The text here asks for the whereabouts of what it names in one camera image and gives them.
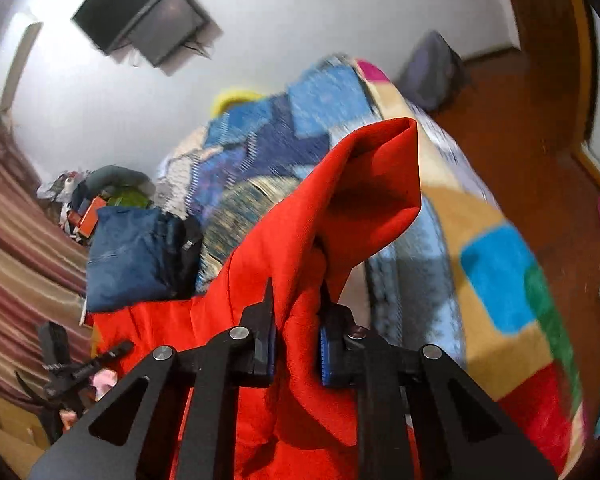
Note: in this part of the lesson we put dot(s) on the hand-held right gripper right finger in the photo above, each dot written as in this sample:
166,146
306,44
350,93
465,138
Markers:
330,360

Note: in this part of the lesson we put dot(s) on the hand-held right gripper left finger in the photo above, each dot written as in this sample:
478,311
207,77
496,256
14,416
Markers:
266,355

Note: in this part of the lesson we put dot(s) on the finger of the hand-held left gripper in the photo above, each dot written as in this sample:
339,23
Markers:
105,356

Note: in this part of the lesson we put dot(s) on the red zip jacket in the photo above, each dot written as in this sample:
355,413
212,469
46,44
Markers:
305,220

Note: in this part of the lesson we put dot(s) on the pink cartoon cloth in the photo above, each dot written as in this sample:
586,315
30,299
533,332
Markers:
102,382

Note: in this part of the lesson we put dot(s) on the striped brown curtain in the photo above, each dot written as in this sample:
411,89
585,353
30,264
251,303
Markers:
25,270

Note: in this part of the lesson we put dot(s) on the wooden bed board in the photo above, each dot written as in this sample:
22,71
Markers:
5,430

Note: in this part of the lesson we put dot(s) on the folded blue jeans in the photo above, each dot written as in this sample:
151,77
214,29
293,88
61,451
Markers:
130,255

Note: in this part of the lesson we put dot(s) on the black garment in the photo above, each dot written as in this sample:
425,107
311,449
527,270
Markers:
190,255

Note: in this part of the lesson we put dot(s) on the orange box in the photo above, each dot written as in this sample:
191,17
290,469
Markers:
90,217

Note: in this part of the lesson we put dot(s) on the pile of mixed clutter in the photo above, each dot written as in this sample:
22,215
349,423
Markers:
62,195

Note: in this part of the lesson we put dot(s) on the green patterned cloth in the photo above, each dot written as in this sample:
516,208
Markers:
130,199

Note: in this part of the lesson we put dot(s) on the grey cushion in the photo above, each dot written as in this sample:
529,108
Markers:
122,177

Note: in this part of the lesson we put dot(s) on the colour block fleece blanket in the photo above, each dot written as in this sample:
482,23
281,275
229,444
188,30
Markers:
480,200

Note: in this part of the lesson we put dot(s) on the white air conditioner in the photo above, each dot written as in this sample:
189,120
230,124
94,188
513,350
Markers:
22,60

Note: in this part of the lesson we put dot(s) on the grey backpack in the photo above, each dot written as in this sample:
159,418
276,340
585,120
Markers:
430,72

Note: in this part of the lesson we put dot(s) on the brown wooden door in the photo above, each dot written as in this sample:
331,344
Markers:
545,35

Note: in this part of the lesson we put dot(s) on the small black wall monitor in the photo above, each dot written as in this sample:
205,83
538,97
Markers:
170,25

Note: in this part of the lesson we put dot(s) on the black wall television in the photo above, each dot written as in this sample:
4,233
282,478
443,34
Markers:
110,5

